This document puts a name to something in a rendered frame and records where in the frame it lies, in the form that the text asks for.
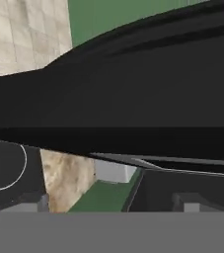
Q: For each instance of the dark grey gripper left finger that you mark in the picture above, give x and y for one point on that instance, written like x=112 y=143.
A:
x=29 y=199

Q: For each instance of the green wall cupboard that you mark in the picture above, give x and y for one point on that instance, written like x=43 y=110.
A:
x=100 y=16

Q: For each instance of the green base cupboard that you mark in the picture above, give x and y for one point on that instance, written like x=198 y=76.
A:
x=103 y=197

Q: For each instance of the black appliance with grey rim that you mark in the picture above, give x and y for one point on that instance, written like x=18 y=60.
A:
x=189 y=181

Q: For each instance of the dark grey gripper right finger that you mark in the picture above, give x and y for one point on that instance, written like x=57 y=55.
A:
x=179 y=201

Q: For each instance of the black hob with white rings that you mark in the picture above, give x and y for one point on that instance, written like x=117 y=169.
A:
x=8 y=184

